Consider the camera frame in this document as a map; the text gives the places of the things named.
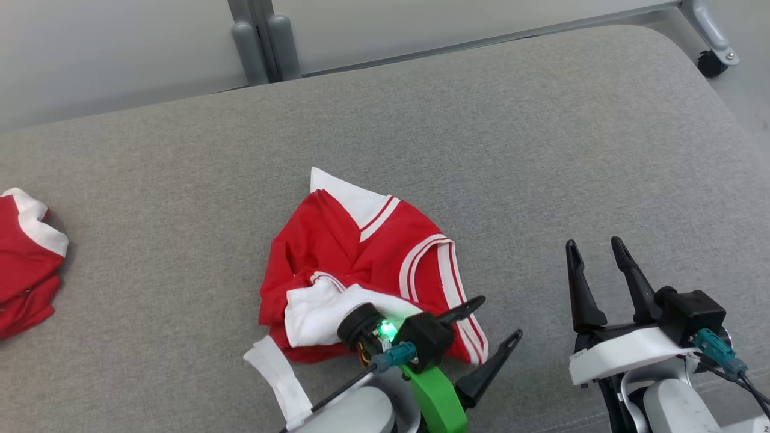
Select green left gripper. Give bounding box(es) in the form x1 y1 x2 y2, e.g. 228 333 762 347
402 295 523 433

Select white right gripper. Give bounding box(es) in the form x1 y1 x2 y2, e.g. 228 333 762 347
565 236 702 387

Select red white basketball jersey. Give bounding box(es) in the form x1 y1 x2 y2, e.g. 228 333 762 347
244 167 489 431

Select red shorts with white trim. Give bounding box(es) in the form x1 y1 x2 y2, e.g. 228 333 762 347
0 188 69 340

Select grey fabric sofa cushion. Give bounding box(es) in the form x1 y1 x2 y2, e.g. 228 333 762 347
0 24 770 433

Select black caster wheel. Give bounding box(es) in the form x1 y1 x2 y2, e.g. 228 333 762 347
698 51 730 78

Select grey partition leg with caster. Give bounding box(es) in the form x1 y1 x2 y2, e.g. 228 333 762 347
680 0 739 66

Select left camera cable teal plug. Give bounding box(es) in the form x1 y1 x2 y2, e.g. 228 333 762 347
310 342 417 414

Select camera cable teal plug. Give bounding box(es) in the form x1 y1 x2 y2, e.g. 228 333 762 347
692 329 770 422
310 342 417 414

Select right camera cable teal plug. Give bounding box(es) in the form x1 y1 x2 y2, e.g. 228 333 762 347
692 329 770 422

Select grey partition bottom rail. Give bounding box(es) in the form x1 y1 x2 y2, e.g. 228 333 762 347
301 0 686 78

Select grey rounded post foot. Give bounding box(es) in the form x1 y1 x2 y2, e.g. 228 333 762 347
268 14 302 81
233 21 270 86

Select grey partition post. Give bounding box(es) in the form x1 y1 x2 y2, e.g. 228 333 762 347
227 0 283 85

